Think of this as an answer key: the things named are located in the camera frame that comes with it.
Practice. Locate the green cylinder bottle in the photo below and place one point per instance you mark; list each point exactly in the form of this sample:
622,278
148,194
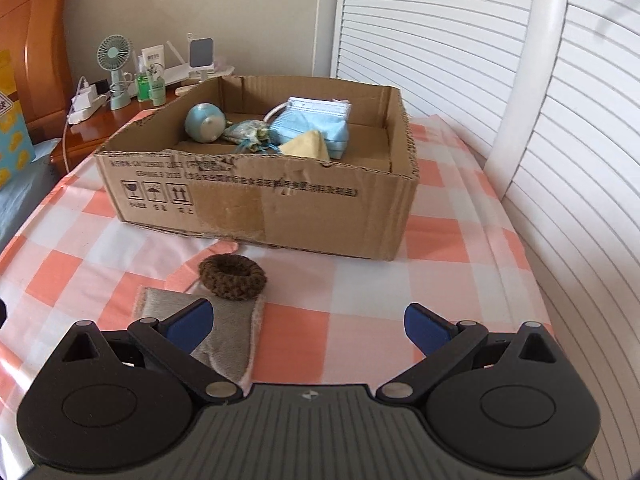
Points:
158,90

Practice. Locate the blue mirror on white stand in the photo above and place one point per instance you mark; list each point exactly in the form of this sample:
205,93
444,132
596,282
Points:
201,52

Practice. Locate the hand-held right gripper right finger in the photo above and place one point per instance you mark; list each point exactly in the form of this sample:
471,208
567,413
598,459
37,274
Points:
425,327

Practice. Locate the grey cloth with pink edge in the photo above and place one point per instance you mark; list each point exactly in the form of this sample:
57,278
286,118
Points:
235,332

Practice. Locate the white remote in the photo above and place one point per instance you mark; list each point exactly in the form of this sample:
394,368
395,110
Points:
186,91

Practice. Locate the white power strip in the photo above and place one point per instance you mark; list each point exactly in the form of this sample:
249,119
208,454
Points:
87,107

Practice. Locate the brown cardboard box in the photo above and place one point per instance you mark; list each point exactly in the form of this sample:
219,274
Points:
300,210

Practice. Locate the wooden nightstand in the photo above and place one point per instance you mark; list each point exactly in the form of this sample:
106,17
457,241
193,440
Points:
95,130

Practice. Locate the white louvered closet door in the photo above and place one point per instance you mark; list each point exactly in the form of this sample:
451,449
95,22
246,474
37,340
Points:
590,185
425,30

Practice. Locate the stack of blue face masks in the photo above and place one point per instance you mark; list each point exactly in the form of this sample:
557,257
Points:
310,122

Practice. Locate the pink checkered tablecloth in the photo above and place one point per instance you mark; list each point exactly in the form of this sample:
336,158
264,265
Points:
325,305

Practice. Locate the wooden headboard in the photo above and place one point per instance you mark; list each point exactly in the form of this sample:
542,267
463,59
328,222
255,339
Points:
40,35

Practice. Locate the blue yellow pillow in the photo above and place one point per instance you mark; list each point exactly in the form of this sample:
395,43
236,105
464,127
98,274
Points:
12,145

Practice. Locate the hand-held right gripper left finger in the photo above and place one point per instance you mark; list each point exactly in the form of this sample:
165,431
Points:
192,322

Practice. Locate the blue and white plush toy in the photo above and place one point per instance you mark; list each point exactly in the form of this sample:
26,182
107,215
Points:
202,122

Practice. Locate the yellow cloth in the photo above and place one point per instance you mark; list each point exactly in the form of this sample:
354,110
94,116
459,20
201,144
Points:
307,147

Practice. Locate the white tube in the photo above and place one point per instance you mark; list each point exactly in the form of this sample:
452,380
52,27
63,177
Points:
152,57

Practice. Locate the blue bedding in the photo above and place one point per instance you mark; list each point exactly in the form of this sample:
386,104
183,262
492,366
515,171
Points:
25,185

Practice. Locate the brown scrunchie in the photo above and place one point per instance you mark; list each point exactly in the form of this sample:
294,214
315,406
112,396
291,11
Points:
215,286

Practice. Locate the floral sachet pouch with tassel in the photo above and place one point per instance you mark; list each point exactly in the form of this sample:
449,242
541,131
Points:
245,132

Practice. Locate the green desk fan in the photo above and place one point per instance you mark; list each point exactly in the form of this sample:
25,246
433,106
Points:
114,52

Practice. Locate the green clear bottle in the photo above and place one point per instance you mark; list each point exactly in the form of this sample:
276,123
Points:
143,85

